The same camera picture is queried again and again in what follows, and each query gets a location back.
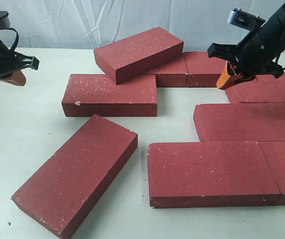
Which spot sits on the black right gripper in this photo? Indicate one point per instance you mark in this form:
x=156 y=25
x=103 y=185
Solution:
x=256 y=54

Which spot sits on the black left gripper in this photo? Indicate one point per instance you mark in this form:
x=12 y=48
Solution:
x=12 y=63

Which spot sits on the white-speckled red brick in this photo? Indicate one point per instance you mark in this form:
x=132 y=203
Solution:
x=89 y=94

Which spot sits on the middle row red brick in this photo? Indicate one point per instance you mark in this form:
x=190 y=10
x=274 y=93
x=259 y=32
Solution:
x=240 y=122

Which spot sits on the white backdrop curtain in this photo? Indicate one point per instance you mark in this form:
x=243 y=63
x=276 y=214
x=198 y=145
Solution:
x=87 y=24

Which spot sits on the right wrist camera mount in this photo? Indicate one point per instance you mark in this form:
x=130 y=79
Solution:
x=245 y=20

